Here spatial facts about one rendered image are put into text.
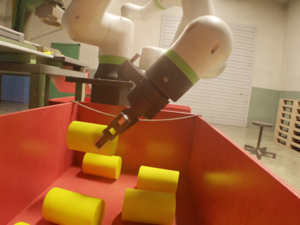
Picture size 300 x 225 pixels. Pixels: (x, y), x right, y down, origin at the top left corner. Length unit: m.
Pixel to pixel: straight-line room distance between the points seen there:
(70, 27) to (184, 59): 0.42
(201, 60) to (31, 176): 0.44
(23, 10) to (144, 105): 0.89
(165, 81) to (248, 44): 6.63
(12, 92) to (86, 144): 7.10
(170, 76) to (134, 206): 0.26
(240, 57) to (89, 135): 6.51
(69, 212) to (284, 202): 0.34
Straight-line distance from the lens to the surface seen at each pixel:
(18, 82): 7.37
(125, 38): 0.79
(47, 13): 1.03
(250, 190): 0.27
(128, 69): 0.43
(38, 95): 0.74
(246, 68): 6.84
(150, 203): 0.43
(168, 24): 6.56
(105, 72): 0.76
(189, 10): 0.60
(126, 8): 1.54
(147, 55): 1.30
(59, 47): 7.18
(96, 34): 0.72
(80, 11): 0.69
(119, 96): 0.75
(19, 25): 1.18
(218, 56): 0.42
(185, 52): 0.40
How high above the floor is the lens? 0.91
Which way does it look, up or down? 7 degrees down
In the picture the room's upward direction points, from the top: 6 degrees clockwise
